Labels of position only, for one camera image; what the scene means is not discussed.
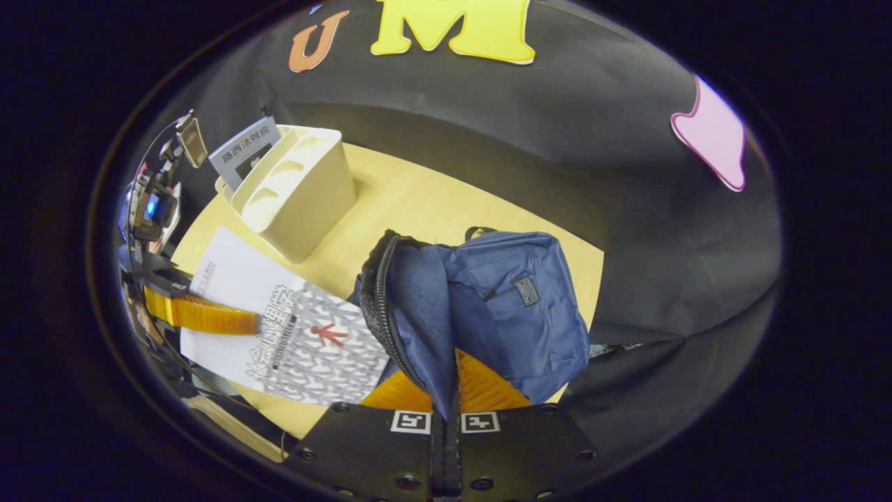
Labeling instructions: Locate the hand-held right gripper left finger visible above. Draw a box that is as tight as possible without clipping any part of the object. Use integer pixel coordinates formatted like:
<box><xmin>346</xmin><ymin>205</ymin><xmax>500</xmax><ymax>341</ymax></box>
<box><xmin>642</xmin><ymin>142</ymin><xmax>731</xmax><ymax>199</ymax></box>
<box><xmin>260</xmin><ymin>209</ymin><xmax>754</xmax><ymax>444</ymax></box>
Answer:
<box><xmin>282</xmin><ymin>349</ymin><xmax>447</xmax><ymax>502</ymax></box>

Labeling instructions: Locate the white plastic bookshelf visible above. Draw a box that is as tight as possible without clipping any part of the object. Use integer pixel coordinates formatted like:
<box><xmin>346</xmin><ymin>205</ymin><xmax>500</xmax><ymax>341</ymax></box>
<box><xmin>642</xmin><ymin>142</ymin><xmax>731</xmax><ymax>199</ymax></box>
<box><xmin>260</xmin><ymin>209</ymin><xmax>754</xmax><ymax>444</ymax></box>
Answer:
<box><xmin>215</xmin><ymin>124</ymin><xmax>357</xmax><ymax>264</ymax></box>

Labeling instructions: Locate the white blue-edged book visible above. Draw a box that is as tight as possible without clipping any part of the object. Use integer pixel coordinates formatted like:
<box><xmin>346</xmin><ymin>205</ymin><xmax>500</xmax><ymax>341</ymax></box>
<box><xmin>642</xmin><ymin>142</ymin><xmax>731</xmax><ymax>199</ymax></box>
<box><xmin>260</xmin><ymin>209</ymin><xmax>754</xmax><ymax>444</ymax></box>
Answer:
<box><xmin>208</xmin><ymin>115</ymin><xmax>282</xmax><ymax>192</ymax></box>

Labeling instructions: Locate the white grey patterned book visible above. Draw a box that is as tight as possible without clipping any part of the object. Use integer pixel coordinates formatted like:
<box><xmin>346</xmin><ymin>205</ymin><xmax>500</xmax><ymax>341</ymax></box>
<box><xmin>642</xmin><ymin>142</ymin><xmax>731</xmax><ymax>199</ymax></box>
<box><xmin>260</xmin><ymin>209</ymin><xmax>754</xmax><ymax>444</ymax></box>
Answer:
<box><xmin>180</xmin><ymin>225</ymin><xmax>391</xmax><ymax>406</ymax></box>

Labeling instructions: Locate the blue schoolbag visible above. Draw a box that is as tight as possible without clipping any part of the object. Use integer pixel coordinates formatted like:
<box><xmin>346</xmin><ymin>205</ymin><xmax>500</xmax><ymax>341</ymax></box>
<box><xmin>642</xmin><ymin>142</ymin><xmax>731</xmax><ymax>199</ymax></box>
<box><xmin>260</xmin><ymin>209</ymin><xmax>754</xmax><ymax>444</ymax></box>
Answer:
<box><xmin>347</xmin><ymin>227</ymin><xmax>592</xmax><ymax>423</ymax></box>

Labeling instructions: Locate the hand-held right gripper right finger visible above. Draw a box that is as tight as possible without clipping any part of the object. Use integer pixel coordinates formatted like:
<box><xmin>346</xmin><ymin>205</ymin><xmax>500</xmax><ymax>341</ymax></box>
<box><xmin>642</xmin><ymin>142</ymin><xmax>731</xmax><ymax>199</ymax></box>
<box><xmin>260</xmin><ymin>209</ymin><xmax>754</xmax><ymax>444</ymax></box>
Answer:
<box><xmin>446</xmin><ymin>347</ymin><xmax>600</xmax><ymax>502</ymax></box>

